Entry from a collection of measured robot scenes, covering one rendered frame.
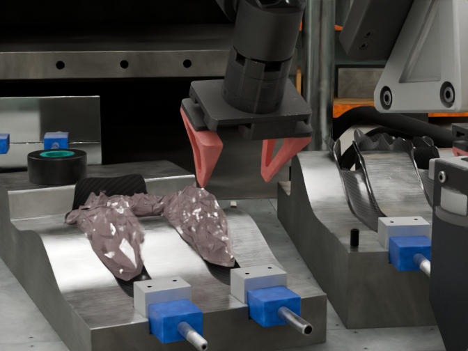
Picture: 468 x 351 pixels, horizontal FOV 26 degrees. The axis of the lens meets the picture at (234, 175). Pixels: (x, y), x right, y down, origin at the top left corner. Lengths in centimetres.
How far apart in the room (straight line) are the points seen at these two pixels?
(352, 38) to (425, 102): 6
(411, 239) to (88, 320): 36
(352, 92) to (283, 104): 652
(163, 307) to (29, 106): 92
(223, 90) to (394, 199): 48
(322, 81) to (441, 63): 122
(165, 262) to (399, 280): 26
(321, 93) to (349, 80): 561
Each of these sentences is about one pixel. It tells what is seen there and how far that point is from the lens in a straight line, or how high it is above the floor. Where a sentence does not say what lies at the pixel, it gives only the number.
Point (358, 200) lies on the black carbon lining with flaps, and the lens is 136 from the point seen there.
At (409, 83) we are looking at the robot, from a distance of 65.
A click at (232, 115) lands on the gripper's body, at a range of 92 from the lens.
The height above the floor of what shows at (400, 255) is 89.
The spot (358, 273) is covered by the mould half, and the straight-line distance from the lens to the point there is 113.
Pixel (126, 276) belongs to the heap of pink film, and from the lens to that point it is 113.
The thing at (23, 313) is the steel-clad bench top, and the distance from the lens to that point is 122.
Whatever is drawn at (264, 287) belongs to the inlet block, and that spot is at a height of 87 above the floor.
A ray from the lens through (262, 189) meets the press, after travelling 188.
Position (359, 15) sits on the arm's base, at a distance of 64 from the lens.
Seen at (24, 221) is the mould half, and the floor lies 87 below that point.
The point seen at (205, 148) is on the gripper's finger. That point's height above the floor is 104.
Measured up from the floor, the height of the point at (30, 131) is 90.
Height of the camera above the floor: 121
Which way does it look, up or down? 12 degrees down
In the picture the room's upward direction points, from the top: straight up
